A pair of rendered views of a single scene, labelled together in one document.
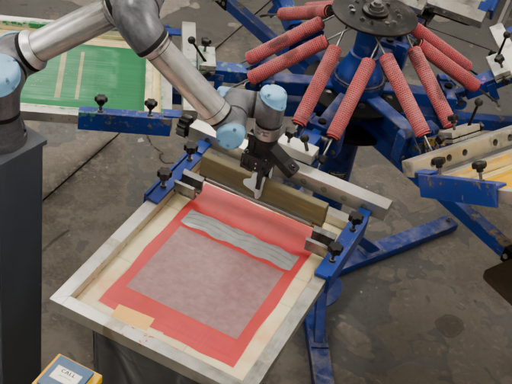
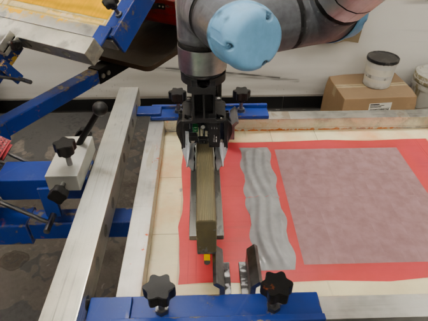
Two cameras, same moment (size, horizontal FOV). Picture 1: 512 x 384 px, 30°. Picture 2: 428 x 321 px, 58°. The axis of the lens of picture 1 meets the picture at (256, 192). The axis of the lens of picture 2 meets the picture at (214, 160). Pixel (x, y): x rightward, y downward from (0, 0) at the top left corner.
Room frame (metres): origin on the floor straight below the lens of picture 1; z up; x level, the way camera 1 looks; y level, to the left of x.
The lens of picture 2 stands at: (2.39, 0.54, 1.51)
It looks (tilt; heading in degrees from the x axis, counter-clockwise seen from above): 38 degrees down; 249
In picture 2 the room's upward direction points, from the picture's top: straight up
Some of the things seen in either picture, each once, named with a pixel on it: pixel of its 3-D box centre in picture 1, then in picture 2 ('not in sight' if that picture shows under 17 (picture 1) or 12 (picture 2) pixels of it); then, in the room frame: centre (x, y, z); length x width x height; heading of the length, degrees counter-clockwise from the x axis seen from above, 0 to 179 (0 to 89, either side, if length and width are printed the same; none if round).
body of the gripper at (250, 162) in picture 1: (260, 151); (204, 106); (2.20, 0.01, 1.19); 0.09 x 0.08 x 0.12; 71
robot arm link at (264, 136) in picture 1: (267, 129); (204, 57); (2.20, 0.00, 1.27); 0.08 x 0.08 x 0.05
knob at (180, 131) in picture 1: (188, 127); not in sight; (2.50, 0.25, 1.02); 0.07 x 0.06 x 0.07; 161
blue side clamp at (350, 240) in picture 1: (340, 251); (209, 120); (2.09, -0.28, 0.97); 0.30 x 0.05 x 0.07; 161
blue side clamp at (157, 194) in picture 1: (175, 179); (217, 318); (2.27, 0.25, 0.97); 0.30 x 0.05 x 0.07; 161
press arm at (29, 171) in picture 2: (302, 151); (48, 179); (2.49, -0.12, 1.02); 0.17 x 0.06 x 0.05; 161
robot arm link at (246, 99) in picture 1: (235, 105); (246, 26); (2.18, 0.10, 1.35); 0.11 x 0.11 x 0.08; 3
